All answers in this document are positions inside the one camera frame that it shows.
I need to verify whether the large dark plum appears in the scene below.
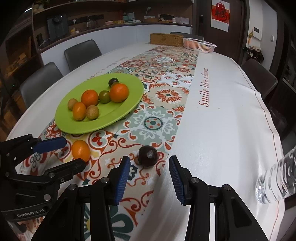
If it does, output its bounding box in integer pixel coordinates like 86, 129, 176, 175
138, 145, 158, 167

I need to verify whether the woven basket box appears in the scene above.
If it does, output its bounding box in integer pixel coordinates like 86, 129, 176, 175
149, 33, 183, 47

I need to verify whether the small dark plum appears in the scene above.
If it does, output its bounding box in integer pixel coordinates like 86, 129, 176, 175
108, 78, 119, 88

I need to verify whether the small orange tangerine back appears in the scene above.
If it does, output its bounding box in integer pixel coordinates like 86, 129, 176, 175
72, 102, 86, 121

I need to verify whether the dark chair near left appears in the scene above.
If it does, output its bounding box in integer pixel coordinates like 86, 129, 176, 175
20, 62, 63, 108

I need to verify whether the tan longan front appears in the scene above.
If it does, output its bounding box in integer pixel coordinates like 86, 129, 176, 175
86, 105, 99, 121

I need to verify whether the green tomato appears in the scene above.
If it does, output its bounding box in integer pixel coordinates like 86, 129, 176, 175
98, 90, 111, 104

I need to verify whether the dark chair right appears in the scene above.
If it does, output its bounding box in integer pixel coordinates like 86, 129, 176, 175
241, 59, 278, 100

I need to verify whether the dark chair far left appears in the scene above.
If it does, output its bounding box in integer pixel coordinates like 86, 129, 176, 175
64, 40, 102, 71

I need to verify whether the tan longan back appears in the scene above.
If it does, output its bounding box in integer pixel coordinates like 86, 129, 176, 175
67, 98, 78, 110

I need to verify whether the clear plastic fruit container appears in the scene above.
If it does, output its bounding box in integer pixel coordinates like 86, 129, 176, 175
183, 38, 216, 54

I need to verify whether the dark wooden door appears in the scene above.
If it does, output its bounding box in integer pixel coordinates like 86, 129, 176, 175
196, 0, 249, 63

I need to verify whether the white tablecloth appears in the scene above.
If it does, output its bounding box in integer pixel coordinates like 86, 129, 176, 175
6, 41, 286, 241

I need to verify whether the clear water bottle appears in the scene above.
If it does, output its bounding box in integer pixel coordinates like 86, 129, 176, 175
255, 148, 296, 204

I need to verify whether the tan longan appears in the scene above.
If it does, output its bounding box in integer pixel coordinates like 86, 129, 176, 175
67, 98, 78, 110
86, 105, 99, 121

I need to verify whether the black coffee machine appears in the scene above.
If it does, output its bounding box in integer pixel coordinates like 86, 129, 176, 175
47, 14, 69, 42

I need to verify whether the patterned table runner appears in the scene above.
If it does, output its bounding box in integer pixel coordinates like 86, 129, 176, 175
10, 44, 198, 240

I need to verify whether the dark chair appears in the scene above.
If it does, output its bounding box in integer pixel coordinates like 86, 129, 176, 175
20, 62, 63, 108
64, 40, 102, 71
241, 59, 278, 100

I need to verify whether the green plate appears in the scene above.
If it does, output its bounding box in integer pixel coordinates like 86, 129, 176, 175
55, 73, 144, 135

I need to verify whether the dark chair table end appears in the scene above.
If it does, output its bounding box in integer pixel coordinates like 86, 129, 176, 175
170, 32, 204, 41

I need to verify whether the red door poster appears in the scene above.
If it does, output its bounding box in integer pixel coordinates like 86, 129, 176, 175
211, 0, 230, 32

